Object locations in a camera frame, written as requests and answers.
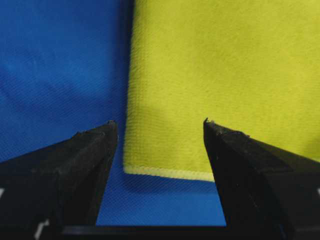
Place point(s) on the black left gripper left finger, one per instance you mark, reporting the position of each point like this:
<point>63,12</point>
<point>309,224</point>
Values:
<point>60,185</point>

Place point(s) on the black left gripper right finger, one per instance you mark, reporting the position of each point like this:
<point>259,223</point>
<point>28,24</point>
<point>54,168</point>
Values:
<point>265,191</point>

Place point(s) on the yellow-green microfiber towel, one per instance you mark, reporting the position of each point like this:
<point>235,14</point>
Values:
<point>249,65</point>

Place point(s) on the blue table cloth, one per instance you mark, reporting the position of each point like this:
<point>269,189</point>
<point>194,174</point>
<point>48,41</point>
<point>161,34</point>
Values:
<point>64,68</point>

